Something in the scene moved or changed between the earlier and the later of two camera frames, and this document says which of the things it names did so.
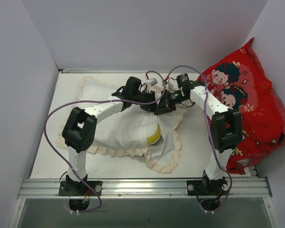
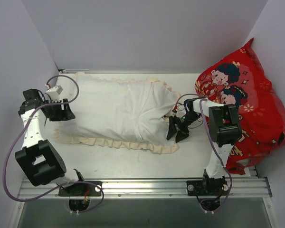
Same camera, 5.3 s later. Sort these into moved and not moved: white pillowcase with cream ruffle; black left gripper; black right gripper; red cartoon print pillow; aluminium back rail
Moved: black right gripper; black left gripper; white pillowcase with cream ruffle
Not moved: aluminium back rail; red cartoon print pillow
